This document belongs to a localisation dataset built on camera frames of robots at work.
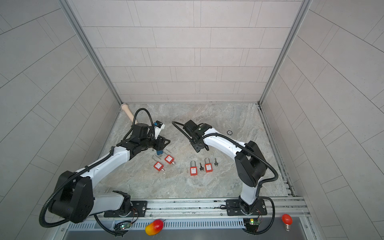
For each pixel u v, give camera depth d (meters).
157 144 0.74
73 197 0.40
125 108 1.10
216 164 0.87
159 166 0.84
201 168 0.84
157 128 0.75
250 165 0.45
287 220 0.67
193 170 0.83
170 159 0.86
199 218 0.69
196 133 0.61
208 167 0.83
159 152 0.91
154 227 0.64
